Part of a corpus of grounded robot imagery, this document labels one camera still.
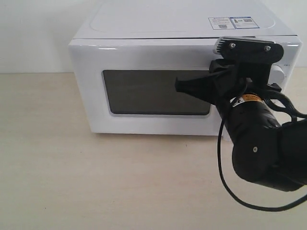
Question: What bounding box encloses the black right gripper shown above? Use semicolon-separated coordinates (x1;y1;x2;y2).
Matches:
175;59;247;115

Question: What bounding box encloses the white microwave door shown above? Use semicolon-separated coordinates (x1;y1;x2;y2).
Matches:
68;38;221;136

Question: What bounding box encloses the black cable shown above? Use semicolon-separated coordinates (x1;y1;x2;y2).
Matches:
216;78;307;212

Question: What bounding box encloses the upper white power knob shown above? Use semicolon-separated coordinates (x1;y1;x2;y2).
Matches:
268;65;285;88

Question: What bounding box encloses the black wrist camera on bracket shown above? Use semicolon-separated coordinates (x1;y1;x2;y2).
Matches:
213;36;284;87

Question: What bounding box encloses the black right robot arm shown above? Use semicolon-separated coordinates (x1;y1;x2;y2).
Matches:
175;59;307;192

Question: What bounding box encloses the white Midea microwave body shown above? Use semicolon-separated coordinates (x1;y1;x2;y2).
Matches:
73;0;302;142

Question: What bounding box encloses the blue white label sticker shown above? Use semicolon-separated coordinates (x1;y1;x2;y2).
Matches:
208;16;259;30

